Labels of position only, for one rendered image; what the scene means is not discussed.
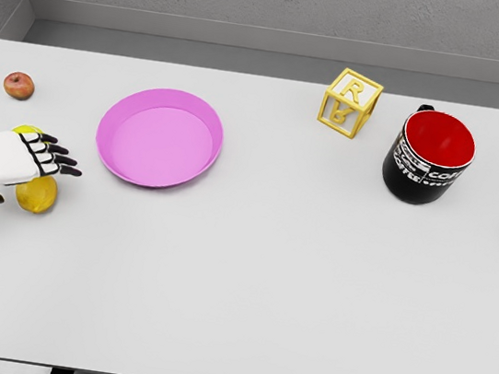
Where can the yellow letter block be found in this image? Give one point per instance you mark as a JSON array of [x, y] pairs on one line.
[[349, 102]]

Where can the red apple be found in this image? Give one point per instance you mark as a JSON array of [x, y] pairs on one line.
[[19, 86]]

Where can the small bright yellow fruit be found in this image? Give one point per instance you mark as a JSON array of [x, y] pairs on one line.
[[25, 129]]

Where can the black mug red inside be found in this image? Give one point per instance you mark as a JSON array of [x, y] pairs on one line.
[[418, 173]]

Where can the yellow lemon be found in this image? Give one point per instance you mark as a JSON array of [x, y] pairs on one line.
[[36, 195]]

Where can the pink round plate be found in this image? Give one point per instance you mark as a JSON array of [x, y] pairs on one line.
[[159, 139]]

